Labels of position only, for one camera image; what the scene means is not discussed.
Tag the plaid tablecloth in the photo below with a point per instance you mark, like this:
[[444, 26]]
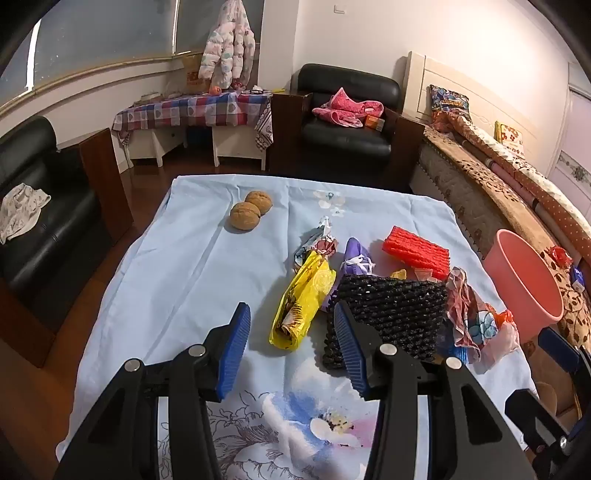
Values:
[[184, 110]]

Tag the small orange wrapper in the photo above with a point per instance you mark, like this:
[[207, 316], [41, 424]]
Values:
[[503, 317]]

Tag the foil candy wrapper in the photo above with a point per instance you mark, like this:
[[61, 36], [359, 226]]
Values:
[[318, 240]]

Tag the brown leaf-pattern blanket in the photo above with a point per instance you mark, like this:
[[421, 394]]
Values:
[[489, 198]]

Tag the brown walnut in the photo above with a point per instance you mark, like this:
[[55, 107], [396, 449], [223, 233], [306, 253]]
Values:
[[244, 216], [259, 201]]

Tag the black leather armchair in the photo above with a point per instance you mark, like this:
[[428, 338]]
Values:
[[346, 143]]

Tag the pink garment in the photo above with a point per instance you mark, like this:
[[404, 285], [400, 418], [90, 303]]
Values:
[[346, 108]]

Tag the large dark window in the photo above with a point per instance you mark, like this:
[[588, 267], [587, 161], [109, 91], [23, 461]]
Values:
[[92, 37]]

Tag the yellow plastic snack bag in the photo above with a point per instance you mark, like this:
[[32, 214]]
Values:
[[300, 304]]

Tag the orange dotted quilt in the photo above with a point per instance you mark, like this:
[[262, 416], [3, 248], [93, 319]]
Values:
[[554, 203]]

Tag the pink plastic bucket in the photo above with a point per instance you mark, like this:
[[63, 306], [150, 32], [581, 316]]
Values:
[[526, 281]]

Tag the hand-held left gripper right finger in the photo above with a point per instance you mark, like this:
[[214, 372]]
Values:
[[351, 350]]

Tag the pink patterned plastic wrapper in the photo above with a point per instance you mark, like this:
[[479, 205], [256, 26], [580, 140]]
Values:
[[471, 314]]

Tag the colourful cartoon pillow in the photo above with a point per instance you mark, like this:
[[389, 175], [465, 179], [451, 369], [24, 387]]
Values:
[[450, 104]]

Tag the blue tissue pack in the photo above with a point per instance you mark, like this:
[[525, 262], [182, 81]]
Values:
[[577, 277]]

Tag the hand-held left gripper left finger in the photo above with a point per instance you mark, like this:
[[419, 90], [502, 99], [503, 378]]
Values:
[[233, 350]]

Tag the white crumpled cloth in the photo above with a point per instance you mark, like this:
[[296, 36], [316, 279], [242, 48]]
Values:
[[21, 210]]

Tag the white low table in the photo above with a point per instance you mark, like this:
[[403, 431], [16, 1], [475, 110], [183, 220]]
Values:
[[235, 147]]

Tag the white bed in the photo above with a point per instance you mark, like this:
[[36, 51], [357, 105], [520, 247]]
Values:
[[443, 180]]

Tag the dark wooden side table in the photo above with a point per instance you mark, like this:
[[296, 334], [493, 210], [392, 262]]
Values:
[[284, 134], [404, 152]]

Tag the yellow red floral pillow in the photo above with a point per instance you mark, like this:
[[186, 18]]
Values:
[[510, 136]]

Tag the light blue floral tablecloth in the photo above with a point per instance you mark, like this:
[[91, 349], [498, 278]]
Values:
[[184, 277]]

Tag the dark wooden end table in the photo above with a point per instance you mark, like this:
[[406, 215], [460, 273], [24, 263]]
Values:
[[104, 180]]

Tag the yellow sponge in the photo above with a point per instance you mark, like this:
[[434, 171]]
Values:
[[398, 273]]

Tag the pink patterned puffer jacket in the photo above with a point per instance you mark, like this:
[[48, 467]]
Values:
[[228, 46]]

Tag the black leather sofa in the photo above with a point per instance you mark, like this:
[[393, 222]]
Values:
[[37, 258]]

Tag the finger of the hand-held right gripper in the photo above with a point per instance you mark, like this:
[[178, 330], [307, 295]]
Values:
[[554, 341], [531, 415]]

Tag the purple plastic wrapper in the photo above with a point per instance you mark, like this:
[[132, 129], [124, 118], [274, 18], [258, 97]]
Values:
[[355, 258]]

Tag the small orange box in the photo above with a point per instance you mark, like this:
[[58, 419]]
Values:
[[374, 122]]

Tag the red foam net sleeve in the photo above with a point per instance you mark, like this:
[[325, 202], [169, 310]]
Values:
[[415, 251]]

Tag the black foam net sleeve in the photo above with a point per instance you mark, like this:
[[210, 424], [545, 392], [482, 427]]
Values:
[[392, 309]]

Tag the red plastic bag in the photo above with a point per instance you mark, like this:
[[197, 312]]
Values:
[[558, 255]]

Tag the white wardrobe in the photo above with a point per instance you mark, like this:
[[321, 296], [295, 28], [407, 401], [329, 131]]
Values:
[[577, 152]]

